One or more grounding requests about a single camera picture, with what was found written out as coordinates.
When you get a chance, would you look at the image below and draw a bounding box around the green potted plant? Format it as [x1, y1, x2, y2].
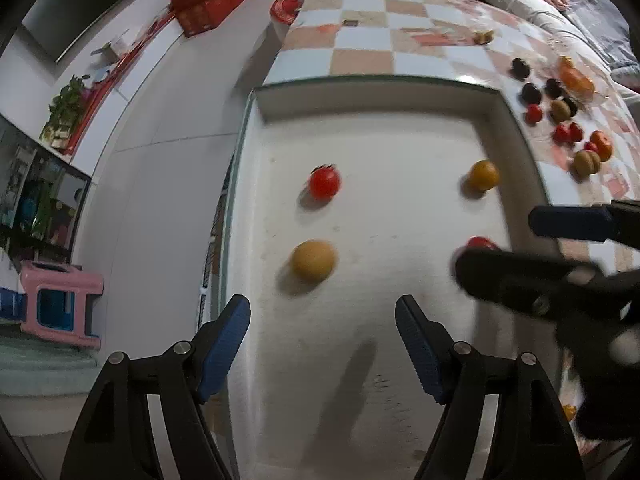
[41, 75, 94, 148]

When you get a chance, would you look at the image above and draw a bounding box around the orange fruit in bag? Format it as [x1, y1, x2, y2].
[557, 57, 597, 95]

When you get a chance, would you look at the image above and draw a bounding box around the pink plastic stool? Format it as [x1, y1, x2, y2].
[20, 261, 105, 351]

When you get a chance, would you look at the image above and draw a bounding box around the red round tin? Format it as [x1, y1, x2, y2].
[269, 0, 302, 26]

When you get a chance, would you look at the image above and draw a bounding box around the grey sofa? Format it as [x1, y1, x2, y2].
[462, 0, 640, 92]

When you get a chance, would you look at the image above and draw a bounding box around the white rectangular tray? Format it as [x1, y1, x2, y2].
[212, 75, 568, 480]

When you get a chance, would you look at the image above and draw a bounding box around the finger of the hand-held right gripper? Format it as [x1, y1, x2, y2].
[454, 249, 607, 322]
[529, 199, 640, 247]

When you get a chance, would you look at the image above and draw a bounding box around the red tomato with stem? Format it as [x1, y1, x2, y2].
[308, 164, 343, 202]

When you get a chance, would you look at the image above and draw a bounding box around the pale yellow round fruit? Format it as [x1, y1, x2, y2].
[291, 239, 336, 281]

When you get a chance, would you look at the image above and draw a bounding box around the black television screen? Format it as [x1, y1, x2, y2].
[20, 0, 197, 64]

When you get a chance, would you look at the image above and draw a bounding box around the dark glass cabinet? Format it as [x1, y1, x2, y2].
[0, 114, 94, 267]

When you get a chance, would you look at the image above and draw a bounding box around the checked tablecloth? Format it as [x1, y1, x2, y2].
[262, 0, 640, 281]

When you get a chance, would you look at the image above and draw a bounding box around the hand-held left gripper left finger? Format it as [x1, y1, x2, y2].
[60, 294, 252, 480]

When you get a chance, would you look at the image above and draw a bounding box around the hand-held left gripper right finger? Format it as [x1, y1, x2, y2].
[395, 295, 586, 480]

